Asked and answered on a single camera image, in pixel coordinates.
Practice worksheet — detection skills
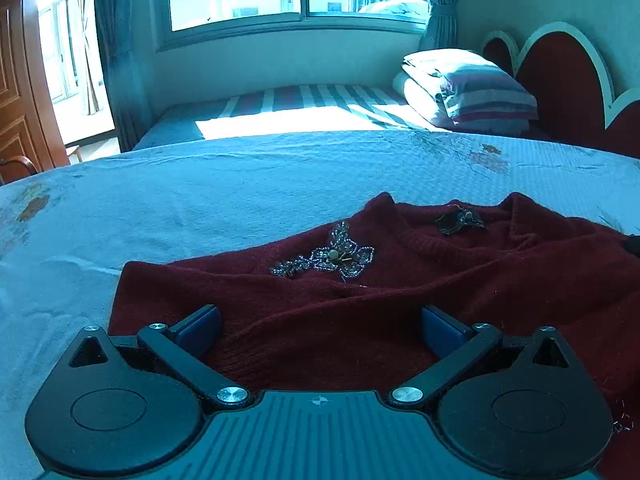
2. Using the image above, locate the pillow on windowsill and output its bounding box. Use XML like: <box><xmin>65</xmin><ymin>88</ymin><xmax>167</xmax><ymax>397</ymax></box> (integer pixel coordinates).
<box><xmin>358</xmin><ymin>0</ymin><xmax>431</xmax><ymax>17</ymax></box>

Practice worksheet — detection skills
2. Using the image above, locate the long blue-grey curtain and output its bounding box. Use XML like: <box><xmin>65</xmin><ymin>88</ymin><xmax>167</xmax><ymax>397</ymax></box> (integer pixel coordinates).
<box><xmin>92</xmin><ymin>0</ymin><xmax>154</xmax><ymax>153</ymax></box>

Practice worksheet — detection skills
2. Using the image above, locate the wooden wardrobe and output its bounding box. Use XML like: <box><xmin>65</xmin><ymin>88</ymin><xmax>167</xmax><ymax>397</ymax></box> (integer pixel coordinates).
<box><xmin>0</xmin><ymin>0</ymin><xmax>71</xmax><ymax>186</ymax></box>

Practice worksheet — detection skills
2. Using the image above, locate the tied blue-grey curtain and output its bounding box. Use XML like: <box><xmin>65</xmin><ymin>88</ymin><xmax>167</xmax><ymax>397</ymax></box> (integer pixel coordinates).
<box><xmin>419</xmin><ymin>0</ymin><xmax>469</xmax><ymax>52</ymax></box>

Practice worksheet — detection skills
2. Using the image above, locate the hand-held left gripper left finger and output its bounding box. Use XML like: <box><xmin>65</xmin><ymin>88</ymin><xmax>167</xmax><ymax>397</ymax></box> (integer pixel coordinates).
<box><xmin>67</xmin><ymin>304</ymin><xmax>250</xmax><ymax>408</ymax></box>

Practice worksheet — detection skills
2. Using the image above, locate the striped bed sheet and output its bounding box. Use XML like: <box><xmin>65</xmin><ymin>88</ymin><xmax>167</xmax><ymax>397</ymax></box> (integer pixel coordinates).
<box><xmin>131</xmin><ymin>82</ymin><xmax>451</xmax><ymax>152</ymax></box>

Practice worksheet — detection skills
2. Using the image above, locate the wooden chair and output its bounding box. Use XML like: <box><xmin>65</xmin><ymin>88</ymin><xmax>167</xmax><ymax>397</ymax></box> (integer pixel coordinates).
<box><xmin>0</xmin><ymin>156</ymin><xmax>39</xmax><ymax>186</ymax></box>

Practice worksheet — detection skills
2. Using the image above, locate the folded white quilt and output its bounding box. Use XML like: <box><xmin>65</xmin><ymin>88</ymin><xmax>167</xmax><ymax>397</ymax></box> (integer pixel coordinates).
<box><xmin>392</xmin><ymin>49</ymin><xmax>501</xmax><ymax>128</ymax></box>

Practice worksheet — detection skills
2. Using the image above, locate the dark red knit sweater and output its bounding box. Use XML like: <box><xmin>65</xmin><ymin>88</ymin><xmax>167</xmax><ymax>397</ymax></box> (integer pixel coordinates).
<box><xmin>107</xmin><ymin>191</ymin><xmax>640</xmax><ymax>480</ymax></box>

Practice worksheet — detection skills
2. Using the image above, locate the floral white bedspread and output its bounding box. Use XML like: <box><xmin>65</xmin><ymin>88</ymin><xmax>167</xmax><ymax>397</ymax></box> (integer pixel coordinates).
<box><xmin>0</xmin><ymin>130</ymin><xmax>640</xmax><ymax>480</ymax></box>

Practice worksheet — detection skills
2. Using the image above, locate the red heart-shaped headboard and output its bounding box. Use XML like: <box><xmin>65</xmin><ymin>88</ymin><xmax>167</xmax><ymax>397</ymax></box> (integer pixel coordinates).
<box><xmin>481</xmin><ymin>22</ymin><xmax>640</xmax><ymax>153</ymax></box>

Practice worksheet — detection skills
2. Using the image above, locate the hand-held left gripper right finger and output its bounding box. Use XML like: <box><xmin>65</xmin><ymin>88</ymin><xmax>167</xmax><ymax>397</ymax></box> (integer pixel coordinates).
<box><xmin>388</xmin><ymin>304</ymin><xmax>574</xmax><ymax>407</ymax></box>

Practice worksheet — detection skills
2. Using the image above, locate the glass balcony door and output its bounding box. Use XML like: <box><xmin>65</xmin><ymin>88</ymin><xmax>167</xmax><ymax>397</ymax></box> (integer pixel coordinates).
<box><xmin>34</xmin><ymin>0</ymin><xmax>117</xmax><ymax>147</ymax></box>

